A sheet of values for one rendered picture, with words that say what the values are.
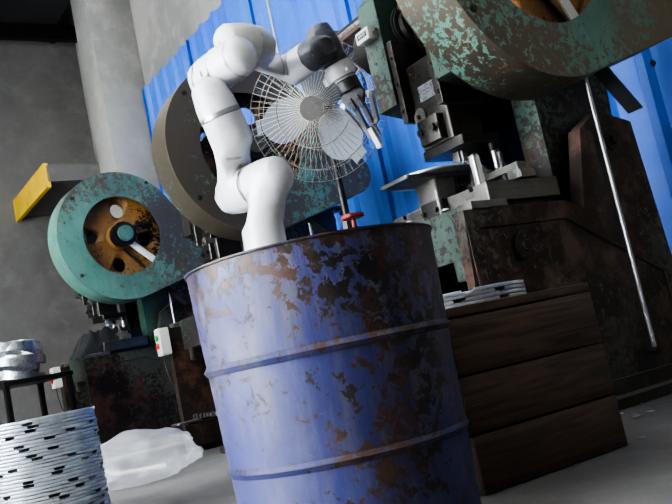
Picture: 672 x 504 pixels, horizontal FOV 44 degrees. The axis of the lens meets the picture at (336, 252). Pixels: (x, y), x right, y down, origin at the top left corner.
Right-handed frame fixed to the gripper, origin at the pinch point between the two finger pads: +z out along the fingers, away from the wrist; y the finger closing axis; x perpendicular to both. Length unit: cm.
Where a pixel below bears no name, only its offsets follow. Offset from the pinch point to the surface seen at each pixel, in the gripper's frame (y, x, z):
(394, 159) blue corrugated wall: -62, 202, 17
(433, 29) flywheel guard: 36.0, -24.4, -17.9
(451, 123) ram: 22.0, 5.0, 7.2
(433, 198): 9.5, -7.4, 24.3
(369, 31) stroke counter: 8.4, 20.5, -31.2
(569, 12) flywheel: 66, 7, -5
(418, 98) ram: 14.0, 14.7, -4.4
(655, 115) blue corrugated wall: 73, 104, 45
